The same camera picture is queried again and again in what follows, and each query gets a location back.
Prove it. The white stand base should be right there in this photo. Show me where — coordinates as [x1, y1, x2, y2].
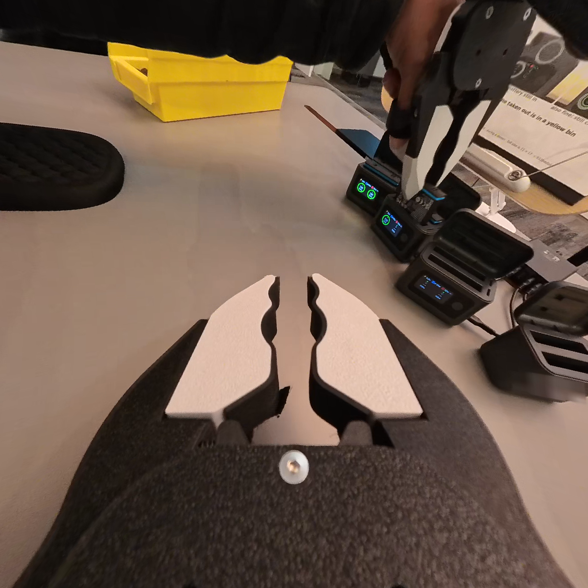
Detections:
[473, 207, 522, 236]

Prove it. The person's left hand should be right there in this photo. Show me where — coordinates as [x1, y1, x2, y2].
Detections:
[382, 0, 460, 152]

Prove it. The black multi-port power hub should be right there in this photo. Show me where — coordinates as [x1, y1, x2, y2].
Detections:
[524, 244, 588, 283]

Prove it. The person's left forearm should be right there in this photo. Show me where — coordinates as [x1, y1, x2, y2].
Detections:
[0, 0, 409, 67]

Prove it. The white instruction sheet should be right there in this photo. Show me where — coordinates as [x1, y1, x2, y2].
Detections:
[478, 37, 588, 198]

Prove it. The black charging cable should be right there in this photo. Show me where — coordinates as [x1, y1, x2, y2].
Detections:
[510, 276, 545, 306]
[469, 315, 503, 337]

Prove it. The black battery charging case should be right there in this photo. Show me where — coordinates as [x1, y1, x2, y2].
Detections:
[395, 210, 533, 327]
[480, 281, 588, 402]
[346, 163, 402, 217]
[371, 189, 480, 264]

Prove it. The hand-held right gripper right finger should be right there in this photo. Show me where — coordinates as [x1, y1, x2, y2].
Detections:
[308, 273, 425, 432]

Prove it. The black quilted pad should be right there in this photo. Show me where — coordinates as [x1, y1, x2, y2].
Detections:
[0, 122, 126, 211]

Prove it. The black camera battery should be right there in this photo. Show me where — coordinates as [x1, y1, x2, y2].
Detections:
[409, 187, 448, 223]
[354, 164, 398, 184]

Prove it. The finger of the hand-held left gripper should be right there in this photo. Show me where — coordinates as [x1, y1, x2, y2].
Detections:
[402, 100, 457, 208]
[430, 95, 494, 195]

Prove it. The dark flat pad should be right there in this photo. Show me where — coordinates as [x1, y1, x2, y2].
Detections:
[338, 127, 391, 159]

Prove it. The yellow plastic bin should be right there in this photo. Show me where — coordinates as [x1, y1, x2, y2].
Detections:
[108, 42, 295, 123]

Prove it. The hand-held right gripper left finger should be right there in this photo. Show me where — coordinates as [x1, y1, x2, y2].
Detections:
[166, 274, 293, 431]

